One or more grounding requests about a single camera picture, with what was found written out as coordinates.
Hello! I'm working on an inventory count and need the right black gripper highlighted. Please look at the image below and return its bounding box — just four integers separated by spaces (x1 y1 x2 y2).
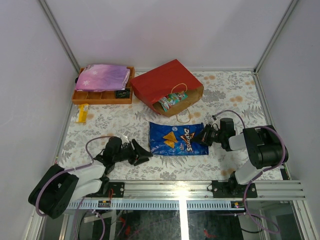
191 124 225 147

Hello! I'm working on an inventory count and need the blue Doritos chip bag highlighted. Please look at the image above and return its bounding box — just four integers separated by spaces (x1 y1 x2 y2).
149 122 209 156

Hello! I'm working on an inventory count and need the red paper bag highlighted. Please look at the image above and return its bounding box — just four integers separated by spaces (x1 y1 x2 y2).
130 59 204 117

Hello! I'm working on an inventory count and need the yellow snack packet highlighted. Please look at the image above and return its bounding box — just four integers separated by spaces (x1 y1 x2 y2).
75 103 89 124

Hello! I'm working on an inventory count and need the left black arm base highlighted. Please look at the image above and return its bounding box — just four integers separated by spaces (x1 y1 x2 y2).
93 182 125 198

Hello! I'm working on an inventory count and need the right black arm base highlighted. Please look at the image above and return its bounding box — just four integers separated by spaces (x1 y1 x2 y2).
206 180 258 199

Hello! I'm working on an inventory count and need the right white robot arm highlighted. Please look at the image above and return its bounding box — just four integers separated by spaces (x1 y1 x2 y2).
191 118 289 198

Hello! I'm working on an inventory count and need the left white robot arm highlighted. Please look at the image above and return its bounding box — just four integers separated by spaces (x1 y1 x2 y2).
28 136 153 219

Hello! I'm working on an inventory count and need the teal snack packet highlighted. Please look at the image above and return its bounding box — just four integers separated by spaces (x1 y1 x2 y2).
158 92 188 112

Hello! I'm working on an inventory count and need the wooden compartment tray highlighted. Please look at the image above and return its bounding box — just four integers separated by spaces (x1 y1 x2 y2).
71 66 136 105

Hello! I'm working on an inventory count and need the dark patterned cloth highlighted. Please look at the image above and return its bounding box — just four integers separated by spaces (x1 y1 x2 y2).
115 89 131 99

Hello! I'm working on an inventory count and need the purple star cloth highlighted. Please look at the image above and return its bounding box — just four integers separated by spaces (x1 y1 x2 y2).
75 64 130 92

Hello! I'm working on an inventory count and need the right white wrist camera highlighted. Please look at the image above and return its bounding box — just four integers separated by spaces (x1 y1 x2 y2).
211 115 220 130

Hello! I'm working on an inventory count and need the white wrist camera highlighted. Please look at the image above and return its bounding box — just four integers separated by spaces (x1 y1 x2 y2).
211 115 220 130
120 130 131 143

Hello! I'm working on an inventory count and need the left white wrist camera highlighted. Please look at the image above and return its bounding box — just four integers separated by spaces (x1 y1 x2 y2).
120 130 131 143

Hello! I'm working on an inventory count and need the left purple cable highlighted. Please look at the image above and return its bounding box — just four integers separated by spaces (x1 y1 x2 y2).
34 136 113 240

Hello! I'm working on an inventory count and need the purple cable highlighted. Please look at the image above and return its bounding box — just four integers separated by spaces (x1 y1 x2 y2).
34 136 113 240
211 109 287 235

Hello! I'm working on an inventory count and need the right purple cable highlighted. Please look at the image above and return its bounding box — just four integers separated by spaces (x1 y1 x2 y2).
211 109 287 235

